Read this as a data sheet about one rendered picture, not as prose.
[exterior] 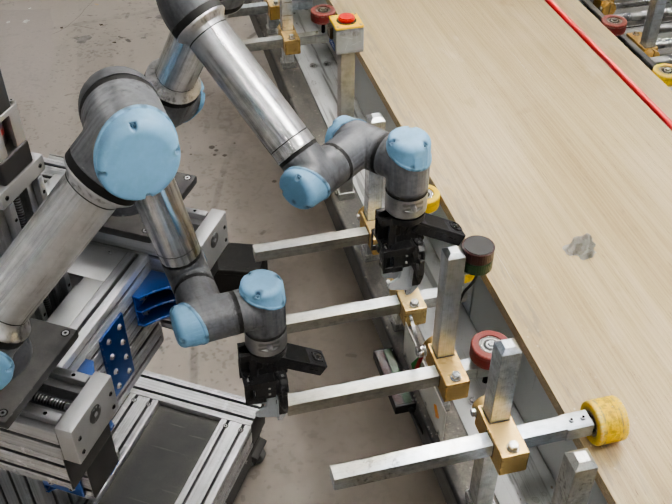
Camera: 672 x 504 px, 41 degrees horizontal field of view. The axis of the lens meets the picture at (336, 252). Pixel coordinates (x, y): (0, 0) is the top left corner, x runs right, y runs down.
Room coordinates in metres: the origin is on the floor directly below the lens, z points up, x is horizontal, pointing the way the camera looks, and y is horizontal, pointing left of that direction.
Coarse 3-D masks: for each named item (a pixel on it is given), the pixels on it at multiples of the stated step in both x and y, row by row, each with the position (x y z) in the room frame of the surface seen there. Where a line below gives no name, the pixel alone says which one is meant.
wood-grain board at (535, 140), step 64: (384, 0) 2.75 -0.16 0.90; (448, 0) 2.75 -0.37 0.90; (512, 0) 2.75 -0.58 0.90; (576, 0) 2.75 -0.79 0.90; (384, 64) 2.33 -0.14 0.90; (448, 64) 2.33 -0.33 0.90; (512, 64) 2.33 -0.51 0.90; (576, 64) 2.33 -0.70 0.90; (640, 64) 2.33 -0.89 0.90; (448, 128) 2.00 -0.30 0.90; (512, 128) 2.00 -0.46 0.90; (576, 128) 2.00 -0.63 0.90; (640, 128) 2.00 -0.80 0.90; (448, 192) 1.72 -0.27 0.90; (512, 192) 1.72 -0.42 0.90; (576, 192) 1.72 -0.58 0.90; (640, 192) 1.72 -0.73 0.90; (512, 256) 1.49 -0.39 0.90; (576, 256) 1.49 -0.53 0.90; (640, 256) 1.49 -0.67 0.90; (512, 320) 1.29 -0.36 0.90; (576, 320) 1.29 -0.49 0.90; (640, 320) 1.29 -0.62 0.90; (576, 384) 1.12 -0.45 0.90; (640, 384) 1.12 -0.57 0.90; (640, 448) 0.97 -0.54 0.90
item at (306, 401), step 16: (432, 368) 1.19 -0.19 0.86; (464, 368) 1.19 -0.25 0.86; (480, 368) 1.19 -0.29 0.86; (352, 384) 1.15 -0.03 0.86; (368, 384) 1.15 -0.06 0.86; (384, 384) 1.15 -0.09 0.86; (400, 384) 1.15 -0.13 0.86; (416, 384) 1.16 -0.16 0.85; (432, 384) 1.17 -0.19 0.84; (288, 400) 1.11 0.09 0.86; (304, 400) 1.11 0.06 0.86; (320, 400) 1.11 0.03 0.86; (336, 400) 1.12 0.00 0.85; (352, 400) 1.13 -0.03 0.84
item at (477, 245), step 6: (468, 240) 1.26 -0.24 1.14; (474, 240) 1.26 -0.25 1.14; (480, 240) 1.26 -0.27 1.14; (486, 240) 1.26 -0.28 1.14; (468, 246) 1.24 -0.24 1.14; (474, 246) 1.24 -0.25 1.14; (480, 246) 1.24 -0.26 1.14; (486, 246) 1.24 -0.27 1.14; (492, 246) 1.24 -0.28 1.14; (474, 252) 1.23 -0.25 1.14; (480, 252) 1.23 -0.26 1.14; (486, 252) 1.23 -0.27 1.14; (474, 282) 1.24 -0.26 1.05; (468, 288) 1.24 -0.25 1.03; (462, 294) 1.24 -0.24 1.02
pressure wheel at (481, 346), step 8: (480, 336) 1.24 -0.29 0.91; (488, 336) 1.24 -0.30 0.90; (496, 336) 1.24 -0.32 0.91; (504, 336) 1.24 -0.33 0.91; (472, 344) 1.22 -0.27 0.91; (480, 344) 1.22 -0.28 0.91; (488, 344) 1.21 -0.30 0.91; (472, 352) 1.20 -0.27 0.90; (480, 352) 1.19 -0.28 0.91; (488, 352) 1.20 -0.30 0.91; (472, 360) 1.20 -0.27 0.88; (480, 360) 1.18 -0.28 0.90; (488, 360) 1.18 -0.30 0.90; (488, 368) 1.18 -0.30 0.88
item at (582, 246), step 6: (588, 234) 1.55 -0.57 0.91; (576, 240) 1.53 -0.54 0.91; (582, 240) 1.53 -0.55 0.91; (588, 240) 1.52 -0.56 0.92; (564, 246) 1.52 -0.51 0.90; (570, 246) 1.51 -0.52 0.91; (576, 246) 1.50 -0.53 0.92; (582, 246) 1.51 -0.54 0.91; (588, 246) 1.50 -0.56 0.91; (594, 246) 1.52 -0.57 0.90; (570, 252) 1.49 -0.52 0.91; (576, 252) 1.49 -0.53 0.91; (582, 252) 1.49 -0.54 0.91; (588, 252) 1.48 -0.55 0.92; (594, 252) 1.49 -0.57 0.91; (582, 258) 1.47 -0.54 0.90
